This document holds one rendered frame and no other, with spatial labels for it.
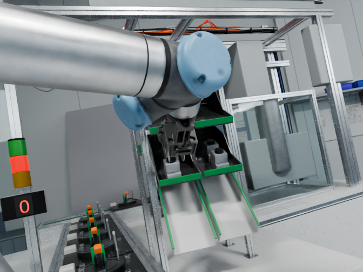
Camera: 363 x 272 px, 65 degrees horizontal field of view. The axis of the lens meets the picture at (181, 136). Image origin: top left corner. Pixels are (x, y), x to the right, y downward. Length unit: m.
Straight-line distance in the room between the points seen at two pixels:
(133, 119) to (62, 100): 4.74
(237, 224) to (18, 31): 0.84
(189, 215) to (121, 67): 0.72
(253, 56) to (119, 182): 3.02
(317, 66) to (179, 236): 1.60
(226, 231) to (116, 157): 3.65
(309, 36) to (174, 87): 1.94
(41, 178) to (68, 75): 4.96
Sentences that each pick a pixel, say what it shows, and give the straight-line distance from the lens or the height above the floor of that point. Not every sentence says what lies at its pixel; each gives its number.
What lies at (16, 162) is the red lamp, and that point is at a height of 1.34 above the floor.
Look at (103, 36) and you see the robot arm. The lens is 0.32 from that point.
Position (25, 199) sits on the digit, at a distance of 1.02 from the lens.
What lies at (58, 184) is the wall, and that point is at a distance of 5.15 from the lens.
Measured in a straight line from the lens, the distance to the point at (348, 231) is 2.13.
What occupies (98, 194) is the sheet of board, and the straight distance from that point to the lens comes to 4.49.
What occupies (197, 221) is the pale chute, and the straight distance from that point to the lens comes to 0.95.
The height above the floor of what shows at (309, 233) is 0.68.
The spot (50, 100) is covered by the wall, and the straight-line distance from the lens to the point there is 5.27.
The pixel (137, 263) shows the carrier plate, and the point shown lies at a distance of 0.97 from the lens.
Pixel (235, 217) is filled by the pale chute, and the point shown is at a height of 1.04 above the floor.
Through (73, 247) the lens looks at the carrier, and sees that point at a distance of 1.28.
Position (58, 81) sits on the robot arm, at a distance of 0.31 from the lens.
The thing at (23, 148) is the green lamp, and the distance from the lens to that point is 1.03.
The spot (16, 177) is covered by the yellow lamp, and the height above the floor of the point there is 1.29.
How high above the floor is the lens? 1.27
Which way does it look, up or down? 4 degrees up
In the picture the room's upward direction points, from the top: 10 degrees counter-clockwise
